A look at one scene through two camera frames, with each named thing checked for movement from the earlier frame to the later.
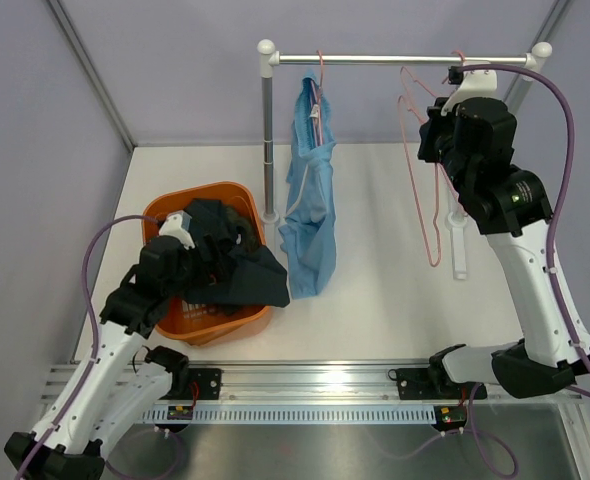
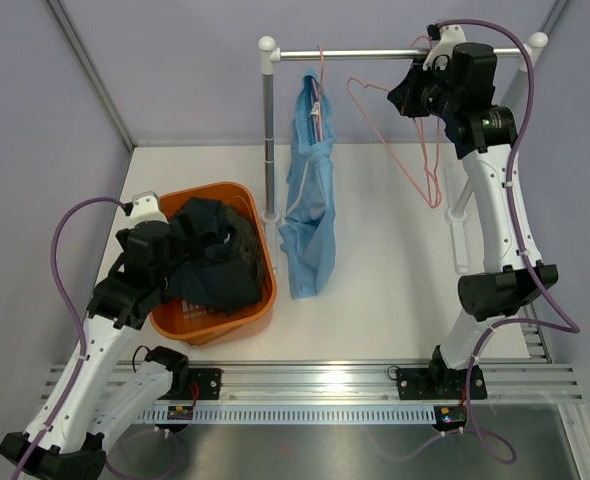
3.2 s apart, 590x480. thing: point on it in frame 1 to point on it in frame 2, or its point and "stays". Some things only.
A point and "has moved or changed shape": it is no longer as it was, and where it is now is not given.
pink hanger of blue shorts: [316, 109] stays
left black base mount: [202, 383] stays
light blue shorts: [308, 232] stays
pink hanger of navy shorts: [401, 99] to [430, 203]
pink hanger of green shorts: [418, 83] has moved or changed shape
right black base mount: [417, 384] stays
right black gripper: [429, 130] to [404, 96]
